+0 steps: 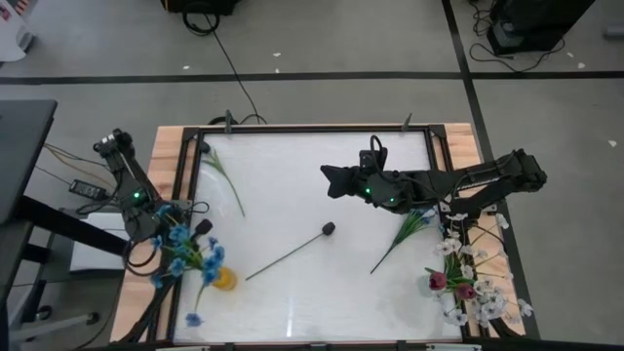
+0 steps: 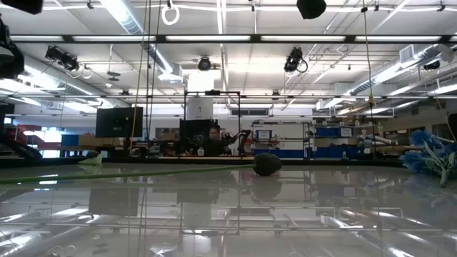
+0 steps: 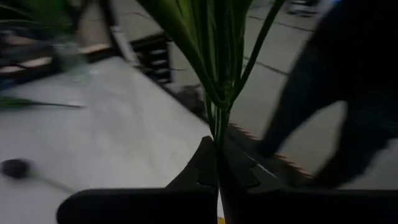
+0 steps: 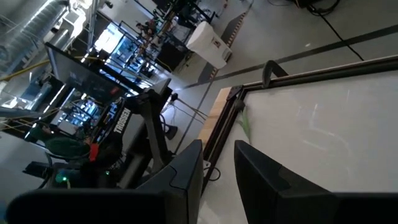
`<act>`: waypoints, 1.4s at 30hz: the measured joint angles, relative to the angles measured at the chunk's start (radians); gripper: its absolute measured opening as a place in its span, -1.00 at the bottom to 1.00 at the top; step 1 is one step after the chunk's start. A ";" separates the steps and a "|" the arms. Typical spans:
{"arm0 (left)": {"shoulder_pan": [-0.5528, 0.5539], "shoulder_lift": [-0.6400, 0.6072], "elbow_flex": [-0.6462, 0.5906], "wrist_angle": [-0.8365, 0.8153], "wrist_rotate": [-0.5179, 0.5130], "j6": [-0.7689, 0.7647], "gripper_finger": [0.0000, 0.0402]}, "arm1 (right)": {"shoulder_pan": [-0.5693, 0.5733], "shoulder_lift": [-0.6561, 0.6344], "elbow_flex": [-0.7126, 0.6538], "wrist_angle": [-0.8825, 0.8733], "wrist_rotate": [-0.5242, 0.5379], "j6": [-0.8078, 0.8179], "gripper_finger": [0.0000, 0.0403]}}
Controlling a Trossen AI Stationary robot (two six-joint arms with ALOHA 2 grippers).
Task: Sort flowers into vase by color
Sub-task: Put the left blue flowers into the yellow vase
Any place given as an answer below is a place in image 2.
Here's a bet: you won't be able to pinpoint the bright blue flower bunch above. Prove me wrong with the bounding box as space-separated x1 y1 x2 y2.
399 128 457 187

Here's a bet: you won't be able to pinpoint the person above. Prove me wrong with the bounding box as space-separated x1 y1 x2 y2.
201 124 229 157

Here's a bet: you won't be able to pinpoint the white rolled tubes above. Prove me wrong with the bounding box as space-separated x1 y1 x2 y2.
358 133 393 148

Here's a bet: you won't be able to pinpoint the black twin-lens rig camera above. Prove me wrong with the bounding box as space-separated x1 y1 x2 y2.
44 45 80 72

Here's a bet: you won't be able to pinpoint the metal shelf rack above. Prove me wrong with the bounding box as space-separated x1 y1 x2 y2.
302 119 379 160

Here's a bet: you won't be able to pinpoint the thin yellow hanging cable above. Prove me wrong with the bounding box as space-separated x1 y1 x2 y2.
130 0 149 151

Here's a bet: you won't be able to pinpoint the large black monitor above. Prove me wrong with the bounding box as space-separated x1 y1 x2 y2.
95 106 144 151

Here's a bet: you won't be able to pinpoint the white cable ring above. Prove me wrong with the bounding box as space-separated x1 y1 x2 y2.
161 1 181 26

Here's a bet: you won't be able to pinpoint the yellow hanging cable with plug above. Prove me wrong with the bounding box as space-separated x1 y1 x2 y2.
361 0 376 160

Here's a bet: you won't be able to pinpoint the red slanted structure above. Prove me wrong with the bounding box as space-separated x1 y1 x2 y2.
6 124 49 150

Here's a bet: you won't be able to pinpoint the black far ceiling rail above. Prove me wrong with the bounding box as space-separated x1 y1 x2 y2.
0 94 457 100

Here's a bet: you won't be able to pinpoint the white vent grille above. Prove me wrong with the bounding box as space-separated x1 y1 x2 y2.
398 44 415 64

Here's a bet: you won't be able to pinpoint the cardboard box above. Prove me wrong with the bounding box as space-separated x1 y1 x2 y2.
78 133 124 147

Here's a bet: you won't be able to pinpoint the black camera with cable loop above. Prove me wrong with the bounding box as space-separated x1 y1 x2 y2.
283 46 308 74

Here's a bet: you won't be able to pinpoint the small black monitor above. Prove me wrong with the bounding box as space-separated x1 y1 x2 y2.
179 119 215 143

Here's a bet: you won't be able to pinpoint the blue crate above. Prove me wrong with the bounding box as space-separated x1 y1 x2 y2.
60 133 80 146

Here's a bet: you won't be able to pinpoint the black rectangular station frame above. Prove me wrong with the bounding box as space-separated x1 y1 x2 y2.
184 90 242 158

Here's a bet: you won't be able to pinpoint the blue storage bin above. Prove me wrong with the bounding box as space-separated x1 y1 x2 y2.
316 127 354 138
306 146 365 159
253 148 306 159

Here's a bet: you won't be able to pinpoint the black crossbar with light strips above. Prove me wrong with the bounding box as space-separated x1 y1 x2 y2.
10 34 457 44

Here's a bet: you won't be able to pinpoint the black bud flower green stem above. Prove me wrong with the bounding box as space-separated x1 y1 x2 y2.
0 153 283 186

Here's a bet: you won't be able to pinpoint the black hanging cable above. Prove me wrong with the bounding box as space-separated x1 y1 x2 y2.
149 0 162 129
145 0 152 129

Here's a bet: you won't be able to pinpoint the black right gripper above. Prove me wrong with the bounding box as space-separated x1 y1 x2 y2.
296 0 328 21

